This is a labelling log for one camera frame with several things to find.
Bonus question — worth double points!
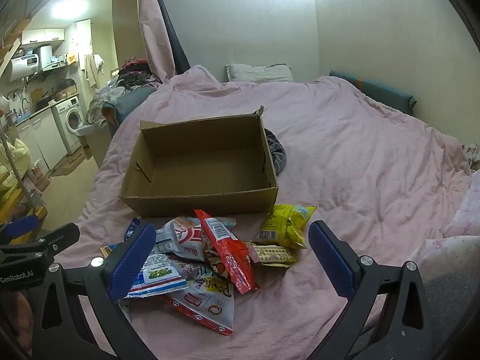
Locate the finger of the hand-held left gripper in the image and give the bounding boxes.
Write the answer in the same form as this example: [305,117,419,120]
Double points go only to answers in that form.
[0,214,41,239]
[0,222,81,267]

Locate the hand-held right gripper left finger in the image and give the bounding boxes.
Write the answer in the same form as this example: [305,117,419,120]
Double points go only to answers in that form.
[32,222,157,360]

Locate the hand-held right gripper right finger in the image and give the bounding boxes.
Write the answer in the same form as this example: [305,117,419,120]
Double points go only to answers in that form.
[308,220,433,360]

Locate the blue white snack packet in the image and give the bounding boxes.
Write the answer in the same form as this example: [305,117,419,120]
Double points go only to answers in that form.
[122,251,190,301]

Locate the small blue snack packet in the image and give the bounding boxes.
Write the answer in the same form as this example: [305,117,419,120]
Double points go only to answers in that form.
[124,217,145,242]

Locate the beige biscuit packet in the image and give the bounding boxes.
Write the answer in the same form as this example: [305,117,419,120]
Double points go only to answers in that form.
[248,243,301,268]

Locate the white red-striped snack packet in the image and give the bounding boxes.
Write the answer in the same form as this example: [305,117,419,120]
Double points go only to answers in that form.
[155,215,238,263]

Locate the yellow snack packet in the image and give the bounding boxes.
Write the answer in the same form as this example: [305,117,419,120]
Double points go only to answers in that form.
[251,204,317,250]

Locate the white ring-print snack packet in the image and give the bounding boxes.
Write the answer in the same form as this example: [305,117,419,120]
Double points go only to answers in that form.
[162,259,236,336]

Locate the red cartoon snack packet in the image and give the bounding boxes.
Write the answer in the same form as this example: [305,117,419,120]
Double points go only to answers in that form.
[193,209,261,295]

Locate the brown cardboard box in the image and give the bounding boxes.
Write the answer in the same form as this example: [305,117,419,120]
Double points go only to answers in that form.
[119,106,279,219]

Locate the wooden railing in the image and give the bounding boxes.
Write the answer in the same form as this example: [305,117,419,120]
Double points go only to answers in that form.
[0,185,27,222]

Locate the pale yellow duvet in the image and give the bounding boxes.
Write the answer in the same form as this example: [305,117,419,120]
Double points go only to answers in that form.
[0,137,31,192]

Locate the brown floor rug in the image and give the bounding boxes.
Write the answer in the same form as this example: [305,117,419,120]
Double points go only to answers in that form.
[50,146,89,177]

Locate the white base cabinet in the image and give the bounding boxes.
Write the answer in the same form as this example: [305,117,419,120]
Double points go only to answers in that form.
[15,110,68,173]

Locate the pink blanket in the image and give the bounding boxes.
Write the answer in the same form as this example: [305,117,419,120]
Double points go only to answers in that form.
[64,64,473,360]

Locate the white basin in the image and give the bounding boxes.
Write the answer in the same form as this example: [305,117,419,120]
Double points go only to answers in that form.
[75,123,100,137]

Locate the white washing machine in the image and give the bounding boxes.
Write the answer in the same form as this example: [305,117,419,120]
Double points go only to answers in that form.
[50,95,84,156]

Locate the dark grey cloth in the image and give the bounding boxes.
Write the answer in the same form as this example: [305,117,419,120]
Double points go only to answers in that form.
[424,272,467,346]

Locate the grey striped cloth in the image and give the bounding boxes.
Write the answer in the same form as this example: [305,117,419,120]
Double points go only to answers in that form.
[264,128,287,175]

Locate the pink patterned pillow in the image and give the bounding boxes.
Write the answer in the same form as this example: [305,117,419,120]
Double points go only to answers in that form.
[407,187,480,282]

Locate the white water heater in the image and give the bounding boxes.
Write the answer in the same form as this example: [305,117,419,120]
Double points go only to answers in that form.
[7,53,42,82]

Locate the hanging white towel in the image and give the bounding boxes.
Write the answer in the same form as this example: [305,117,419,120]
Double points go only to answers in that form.
[83,53,106,88]

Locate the teal headboard cushion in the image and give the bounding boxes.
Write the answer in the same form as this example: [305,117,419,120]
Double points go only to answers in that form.
[329,69,417,115]

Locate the pile of clothes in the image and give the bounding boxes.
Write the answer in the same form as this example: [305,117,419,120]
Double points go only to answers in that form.
[110,57,160,91]

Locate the grey pillow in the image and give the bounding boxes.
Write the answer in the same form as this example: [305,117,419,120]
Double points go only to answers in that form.
[225,64,295,83]

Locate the hanging pink cloth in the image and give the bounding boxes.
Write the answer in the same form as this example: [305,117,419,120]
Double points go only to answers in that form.
[137,0,177,83]

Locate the white wall cabinet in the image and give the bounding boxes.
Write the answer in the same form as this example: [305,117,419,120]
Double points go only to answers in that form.
[20,27,65,46]

